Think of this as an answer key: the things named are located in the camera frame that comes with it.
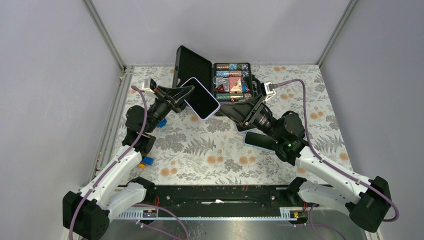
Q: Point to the phone in light blue case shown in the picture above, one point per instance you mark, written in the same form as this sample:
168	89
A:
260	141

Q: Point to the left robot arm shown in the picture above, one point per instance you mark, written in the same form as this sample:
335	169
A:
89	212

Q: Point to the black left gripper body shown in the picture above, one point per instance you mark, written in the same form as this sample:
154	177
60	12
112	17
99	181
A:
160	109

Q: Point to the phone in white case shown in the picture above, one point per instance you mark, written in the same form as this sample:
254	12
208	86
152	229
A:
242	129

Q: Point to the colourful toy brick stack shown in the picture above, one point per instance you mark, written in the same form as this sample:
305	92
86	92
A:
146	162

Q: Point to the phone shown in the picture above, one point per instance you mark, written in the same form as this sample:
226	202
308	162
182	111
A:
260	141
242	129
200	100

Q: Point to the floral table mat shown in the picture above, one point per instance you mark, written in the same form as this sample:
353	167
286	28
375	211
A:
190	151

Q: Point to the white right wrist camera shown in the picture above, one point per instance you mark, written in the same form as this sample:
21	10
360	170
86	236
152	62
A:
268	90

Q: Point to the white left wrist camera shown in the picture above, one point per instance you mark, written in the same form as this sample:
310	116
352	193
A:
149	84

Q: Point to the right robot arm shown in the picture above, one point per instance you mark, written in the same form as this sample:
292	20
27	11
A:
366	201

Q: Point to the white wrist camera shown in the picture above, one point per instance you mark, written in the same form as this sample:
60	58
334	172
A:
268	90
149	84

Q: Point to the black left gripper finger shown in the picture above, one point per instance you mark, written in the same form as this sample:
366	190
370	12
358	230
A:
177	105
174	94

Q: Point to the black poker chip case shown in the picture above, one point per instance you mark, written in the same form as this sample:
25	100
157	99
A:
215	76

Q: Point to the red playing card box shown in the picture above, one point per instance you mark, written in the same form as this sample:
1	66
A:
235	84

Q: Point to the blue toy car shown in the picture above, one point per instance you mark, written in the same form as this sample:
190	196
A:
162	123

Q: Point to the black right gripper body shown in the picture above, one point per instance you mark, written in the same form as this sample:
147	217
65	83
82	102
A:
263	121

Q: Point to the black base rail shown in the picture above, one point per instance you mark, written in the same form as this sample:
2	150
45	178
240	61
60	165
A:
225	201

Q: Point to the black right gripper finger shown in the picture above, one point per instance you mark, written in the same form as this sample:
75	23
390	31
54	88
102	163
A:
243	114
250	104

